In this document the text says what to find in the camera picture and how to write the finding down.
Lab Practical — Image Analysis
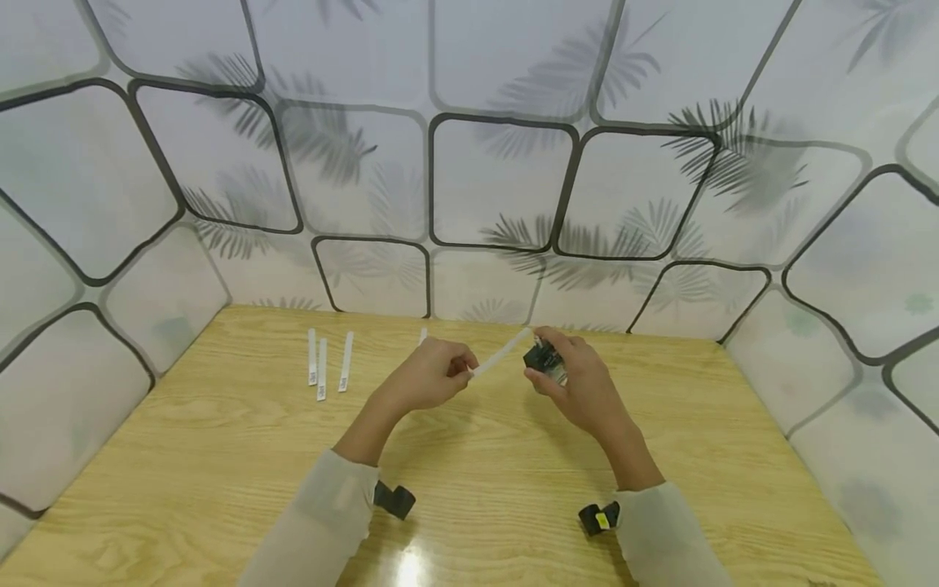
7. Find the person's right hand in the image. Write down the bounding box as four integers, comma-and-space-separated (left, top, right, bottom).
523, 326, 626, 437

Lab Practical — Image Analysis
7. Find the person's right forearm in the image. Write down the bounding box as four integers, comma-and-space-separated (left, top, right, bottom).
602, 417, 736, 587

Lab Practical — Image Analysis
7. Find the person's left forearm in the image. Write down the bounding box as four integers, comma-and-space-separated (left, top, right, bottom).
236, 398, 406, 587

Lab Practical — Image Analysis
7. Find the black wrist band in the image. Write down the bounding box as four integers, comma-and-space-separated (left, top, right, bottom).
578, 501, 622, 537
373, 480, 417, 521

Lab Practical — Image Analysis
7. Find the person's left hand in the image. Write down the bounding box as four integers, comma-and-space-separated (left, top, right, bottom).
370, 338, 479, 414

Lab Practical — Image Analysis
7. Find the small black bottle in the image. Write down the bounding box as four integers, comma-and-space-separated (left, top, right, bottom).
522, 338, 569, 386

